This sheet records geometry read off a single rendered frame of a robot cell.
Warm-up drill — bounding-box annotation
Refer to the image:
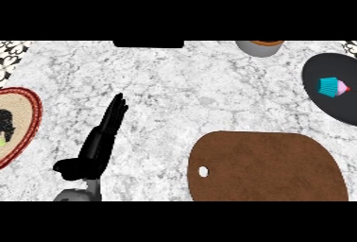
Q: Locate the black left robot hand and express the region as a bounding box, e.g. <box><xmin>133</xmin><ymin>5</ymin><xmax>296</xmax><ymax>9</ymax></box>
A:
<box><xmin>51</xmin><ymin>92</ymin><xmax>130</xmax><ymax>182</ymax></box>

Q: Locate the black appliance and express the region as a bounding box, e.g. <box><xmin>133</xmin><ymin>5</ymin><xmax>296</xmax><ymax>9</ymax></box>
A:
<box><xmin>112</xmin><ymin>40</ymin><xmax>186</xmax><ymax>49</ymax></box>

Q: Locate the blue pink cupcake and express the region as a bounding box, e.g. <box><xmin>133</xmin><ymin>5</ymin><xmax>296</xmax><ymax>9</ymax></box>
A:
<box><xmin>317</xmin><ymin>77</ymin><xmax>352</xmax><ymax>98</ymax></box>

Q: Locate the beige red-rimmed placemat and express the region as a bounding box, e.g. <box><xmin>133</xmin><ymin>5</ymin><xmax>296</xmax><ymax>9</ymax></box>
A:
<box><xmin>0</xmin><ymin>86</ymin><xmax>44</xmax><ymax>171</ymax></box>

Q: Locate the black round pan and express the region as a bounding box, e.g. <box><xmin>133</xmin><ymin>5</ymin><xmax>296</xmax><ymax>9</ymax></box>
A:
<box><xmin>299</xmin><ymin>52</ymin><xmax>357</xmax><ymax>128</ymax></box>

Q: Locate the grey pot with orange rim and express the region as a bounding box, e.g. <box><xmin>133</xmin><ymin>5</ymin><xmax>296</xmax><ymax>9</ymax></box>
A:
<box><xmin>234</xmin><ymin>40</ymin><xmax>286</xmax><ymax>59</ymax></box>

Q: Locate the black white patterned cloth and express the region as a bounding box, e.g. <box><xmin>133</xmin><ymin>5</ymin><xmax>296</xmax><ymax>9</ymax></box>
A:
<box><xmin>341</xmin><ymin>40</ymin><xmax>357</xmax><ymax>60</ymax></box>
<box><xmin>0</xmin><ymin>40</ymin><xmax>34</xmax><ymax>89</ymax></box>

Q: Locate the brown wooden cutting board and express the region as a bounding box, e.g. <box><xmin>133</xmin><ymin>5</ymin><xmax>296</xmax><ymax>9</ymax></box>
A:
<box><xmin>186</xmin><ymin>130</ymin><xmax>349</xmax><ymax>202</ymax></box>

